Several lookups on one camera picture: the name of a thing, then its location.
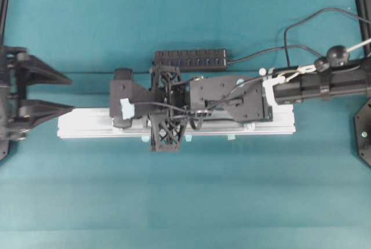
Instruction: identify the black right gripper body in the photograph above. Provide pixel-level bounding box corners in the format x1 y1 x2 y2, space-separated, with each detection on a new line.
148 65 190 152

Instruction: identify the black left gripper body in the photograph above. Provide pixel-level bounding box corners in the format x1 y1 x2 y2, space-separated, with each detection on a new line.
1 45 29 142

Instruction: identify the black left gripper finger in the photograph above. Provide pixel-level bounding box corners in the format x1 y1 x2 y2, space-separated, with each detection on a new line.
17 53 72 85
19 99 74 126

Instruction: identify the black USB cable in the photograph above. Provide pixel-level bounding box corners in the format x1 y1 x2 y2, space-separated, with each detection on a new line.
226 7 371 68

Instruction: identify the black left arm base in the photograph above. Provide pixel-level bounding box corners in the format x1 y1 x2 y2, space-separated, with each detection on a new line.
0 140 11 161

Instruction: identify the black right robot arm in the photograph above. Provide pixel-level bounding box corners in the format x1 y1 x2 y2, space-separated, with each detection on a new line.
148 58 370 151

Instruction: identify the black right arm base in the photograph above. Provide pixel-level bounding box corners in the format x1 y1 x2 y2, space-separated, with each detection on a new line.
354 99 371 167

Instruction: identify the black USB hub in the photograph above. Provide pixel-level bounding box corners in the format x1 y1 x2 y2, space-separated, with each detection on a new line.
153 49 228 72

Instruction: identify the teal tape piece middle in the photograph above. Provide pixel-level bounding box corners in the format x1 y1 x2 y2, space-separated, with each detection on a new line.
185 135 192 142

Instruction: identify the teal tape piece right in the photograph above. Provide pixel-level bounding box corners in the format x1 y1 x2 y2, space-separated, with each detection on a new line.
227 134 236 141

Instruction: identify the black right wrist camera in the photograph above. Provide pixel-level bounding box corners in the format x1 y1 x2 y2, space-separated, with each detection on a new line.
110 68 163 129

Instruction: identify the aluminium extrusion rail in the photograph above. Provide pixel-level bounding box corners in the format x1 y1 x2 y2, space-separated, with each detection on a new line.
57 106 296 139

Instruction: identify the black left frame post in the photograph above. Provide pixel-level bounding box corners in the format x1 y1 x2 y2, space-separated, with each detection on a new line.
0 0 9 45

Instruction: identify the black frame post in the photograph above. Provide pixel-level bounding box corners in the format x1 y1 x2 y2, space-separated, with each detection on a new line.
0 0 9 45
355 0 370 41

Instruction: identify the black right frame post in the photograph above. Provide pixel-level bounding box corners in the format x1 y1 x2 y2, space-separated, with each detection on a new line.
355 0 370 41

